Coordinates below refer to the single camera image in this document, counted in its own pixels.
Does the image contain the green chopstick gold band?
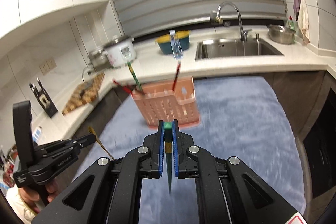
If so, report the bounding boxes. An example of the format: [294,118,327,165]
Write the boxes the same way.
[163,122,173,194]

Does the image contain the gold flower spoon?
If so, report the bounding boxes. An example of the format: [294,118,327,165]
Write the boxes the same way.
[88,126,115,160]

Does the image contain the dark red chopstick silver band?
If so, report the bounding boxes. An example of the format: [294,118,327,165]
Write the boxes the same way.
[171,61,181,91]

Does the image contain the green chopstick plain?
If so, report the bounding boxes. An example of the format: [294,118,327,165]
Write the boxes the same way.
[127,62,144,94]

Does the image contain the chrome kitchen faucet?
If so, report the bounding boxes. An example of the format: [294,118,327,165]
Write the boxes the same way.
[210,1,251,42]

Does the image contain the person's left hand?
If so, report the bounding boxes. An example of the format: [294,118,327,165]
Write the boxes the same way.
[18,180,59,213]

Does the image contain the pink perforated utensil holder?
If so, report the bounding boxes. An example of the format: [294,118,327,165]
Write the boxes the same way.
[131,76,201,128]

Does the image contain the checkered wooden cutting board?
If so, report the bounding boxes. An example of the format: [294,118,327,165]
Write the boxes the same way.
[62,73,105,115]

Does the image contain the black knife block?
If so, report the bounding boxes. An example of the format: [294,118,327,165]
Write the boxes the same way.
[29,77,58,118]

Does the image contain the clear water bottle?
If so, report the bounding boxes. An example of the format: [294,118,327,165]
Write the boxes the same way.
[170,30,183,60]

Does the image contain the blue-grey fleece mat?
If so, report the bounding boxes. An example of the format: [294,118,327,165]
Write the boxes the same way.
[76,77,306,223]

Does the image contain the stainless steel sink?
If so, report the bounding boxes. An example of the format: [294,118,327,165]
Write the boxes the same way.
[195,38,283,60]

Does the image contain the stacked steel steamer pots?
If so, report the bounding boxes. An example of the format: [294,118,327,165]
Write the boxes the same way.
[88,46,112,72]

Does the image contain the yellow and teal colander basin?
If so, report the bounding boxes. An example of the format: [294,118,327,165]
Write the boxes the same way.
[155,31,190,55]

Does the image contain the white rice cooker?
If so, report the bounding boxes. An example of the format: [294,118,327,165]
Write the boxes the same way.
[103,35,137,68]

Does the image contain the sink soap dispenser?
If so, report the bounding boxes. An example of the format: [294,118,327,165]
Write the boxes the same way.
[255,33,260,42]

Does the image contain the stainless steel bowl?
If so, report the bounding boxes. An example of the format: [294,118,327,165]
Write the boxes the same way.
[268,24,295,45]

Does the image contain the green dish soap bottle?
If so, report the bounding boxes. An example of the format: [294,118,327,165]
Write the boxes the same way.
[286,16,296,32]

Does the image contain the cream hanging towel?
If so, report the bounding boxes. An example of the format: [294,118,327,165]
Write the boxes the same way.
[297,0,310,44]

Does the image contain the purple hanging cloth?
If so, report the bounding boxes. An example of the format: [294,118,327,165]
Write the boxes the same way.
[293,0,301,20]

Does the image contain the wall power socket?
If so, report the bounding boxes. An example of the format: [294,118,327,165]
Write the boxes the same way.
[39,58,57,75]

